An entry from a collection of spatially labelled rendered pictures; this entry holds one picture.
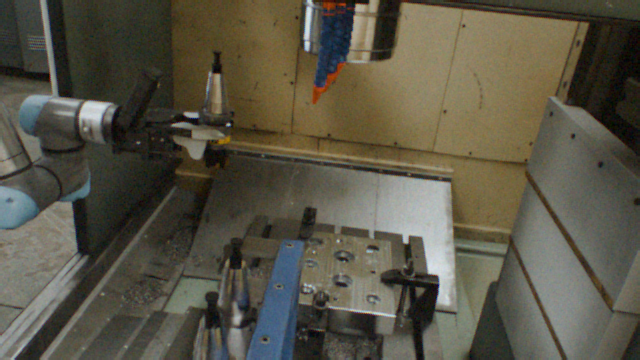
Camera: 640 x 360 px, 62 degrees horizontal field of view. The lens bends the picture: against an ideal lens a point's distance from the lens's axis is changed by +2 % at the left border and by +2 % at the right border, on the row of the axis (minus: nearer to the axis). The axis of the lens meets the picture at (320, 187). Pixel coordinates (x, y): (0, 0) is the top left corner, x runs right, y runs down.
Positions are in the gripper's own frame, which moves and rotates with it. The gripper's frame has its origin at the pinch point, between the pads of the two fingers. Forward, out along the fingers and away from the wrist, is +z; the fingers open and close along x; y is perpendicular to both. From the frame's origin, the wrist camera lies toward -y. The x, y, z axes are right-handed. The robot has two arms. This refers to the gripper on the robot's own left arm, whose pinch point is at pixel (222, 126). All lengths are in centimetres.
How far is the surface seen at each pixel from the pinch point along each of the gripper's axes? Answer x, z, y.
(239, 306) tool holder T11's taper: 34.5, 11.1, 10.9
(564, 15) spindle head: 32, 42, -28
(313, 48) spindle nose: 6.0, 15.5, -16.7
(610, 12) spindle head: 32, 46, -29
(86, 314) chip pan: -22, -42, 67
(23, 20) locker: -397, -285, 73
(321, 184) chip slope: -91, 15, 54
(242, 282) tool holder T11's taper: 33.8, 11.3, 7.6
